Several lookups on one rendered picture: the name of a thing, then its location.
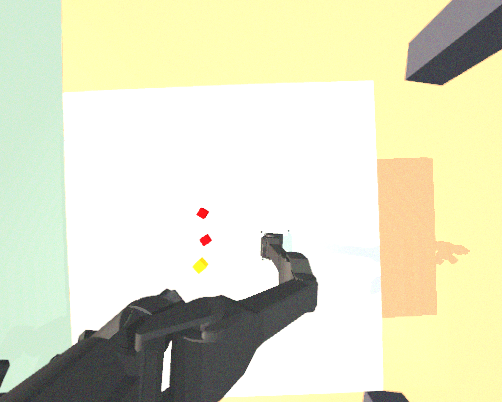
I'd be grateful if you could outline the red cube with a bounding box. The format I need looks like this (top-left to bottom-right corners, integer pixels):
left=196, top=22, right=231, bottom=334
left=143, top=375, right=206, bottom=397
left=199, top=234, right=212, bottom=247
left=196, top=208, right=209, bottom=219

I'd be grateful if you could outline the yellow cube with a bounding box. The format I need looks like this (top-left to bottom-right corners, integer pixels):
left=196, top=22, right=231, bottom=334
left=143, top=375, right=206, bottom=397
left=192, top=257, right=208, bottom=274

